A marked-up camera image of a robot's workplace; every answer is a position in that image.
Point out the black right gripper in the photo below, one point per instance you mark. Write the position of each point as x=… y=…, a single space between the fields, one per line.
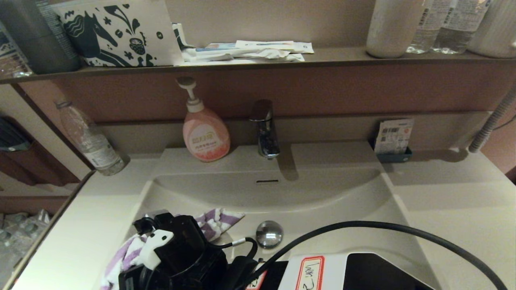
x=145 y=280

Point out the purple white striped towel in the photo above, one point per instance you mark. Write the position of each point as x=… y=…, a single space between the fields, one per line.
x=217 y=221

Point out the chrome sink faucet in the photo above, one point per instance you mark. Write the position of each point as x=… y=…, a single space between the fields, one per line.
x=267 y=137

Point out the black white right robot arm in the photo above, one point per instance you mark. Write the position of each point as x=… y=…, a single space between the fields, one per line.
x=363 y=274

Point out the white sink basin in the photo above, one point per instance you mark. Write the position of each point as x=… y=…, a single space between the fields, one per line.
x=342 y=201

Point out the chrome drain stopper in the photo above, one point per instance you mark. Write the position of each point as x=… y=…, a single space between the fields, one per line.
x=269 y=234

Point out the empty clear plastic bottle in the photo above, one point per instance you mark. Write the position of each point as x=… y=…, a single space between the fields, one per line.
x=92 y=147

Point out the pink soap pump bottle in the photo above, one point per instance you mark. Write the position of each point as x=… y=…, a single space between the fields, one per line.
x=205 y=135

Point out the blue printed packet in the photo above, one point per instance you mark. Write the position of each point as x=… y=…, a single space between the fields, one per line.
x=217 y=47

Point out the small white green box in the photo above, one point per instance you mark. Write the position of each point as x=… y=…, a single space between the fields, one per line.
x=179 y=36

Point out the white horse print box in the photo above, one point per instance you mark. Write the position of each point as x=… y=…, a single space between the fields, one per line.
x=119 y=32

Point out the dark grey cylinder container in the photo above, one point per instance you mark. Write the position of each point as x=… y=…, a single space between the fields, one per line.
x=28 y=40

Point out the white toothbrush packet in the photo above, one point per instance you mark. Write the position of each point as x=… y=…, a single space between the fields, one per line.
x=278 y=45

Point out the small dark blue holder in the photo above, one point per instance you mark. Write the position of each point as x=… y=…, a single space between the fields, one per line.
x=395 y=157

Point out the white printed paper card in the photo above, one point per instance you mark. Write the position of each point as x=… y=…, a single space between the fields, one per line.
x=394 y=136

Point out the white cylinder bottle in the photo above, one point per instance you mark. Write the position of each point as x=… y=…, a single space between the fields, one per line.
x=392 y=28

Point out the clear labelled water bottle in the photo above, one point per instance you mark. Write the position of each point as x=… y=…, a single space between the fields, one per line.
x=422 y=36
x=454 y=32

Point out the white ribbed container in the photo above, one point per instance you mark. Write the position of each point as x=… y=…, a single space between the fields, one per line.
x=495 y=28

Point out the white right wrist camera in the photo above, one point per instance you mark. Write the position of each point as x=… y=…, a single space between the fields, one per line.
x=155 y=249

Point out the brown wall shelf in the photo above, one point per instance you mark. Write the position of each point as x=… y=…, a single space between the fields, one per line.
x=342 y=59

